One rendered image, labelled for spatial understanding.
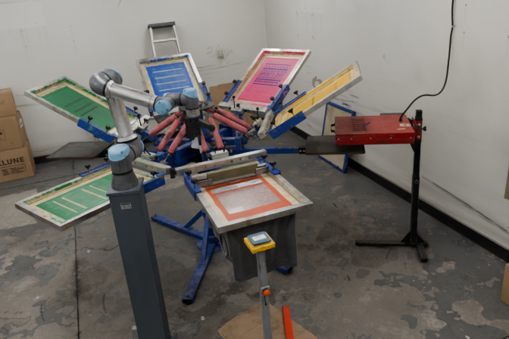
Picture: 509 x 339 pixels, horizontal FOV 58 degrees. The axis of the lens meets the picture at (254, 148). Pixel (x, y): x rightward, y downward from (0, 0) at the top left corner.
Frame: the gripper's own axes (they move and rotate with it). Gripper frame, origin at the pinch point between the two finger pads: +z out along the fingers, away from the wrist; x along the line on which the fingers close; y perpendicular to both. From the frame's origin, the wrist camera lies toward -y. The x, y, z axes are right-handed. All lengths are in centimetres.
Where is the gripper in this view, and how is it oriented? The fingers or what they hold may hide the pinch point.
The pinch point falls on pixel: (201, 149)
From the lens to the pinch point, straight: 261.0
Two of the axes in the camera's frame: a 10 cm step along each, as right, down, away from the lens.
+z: 0.8, 9.3, 3.5
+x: 1.1, 3.4, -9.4
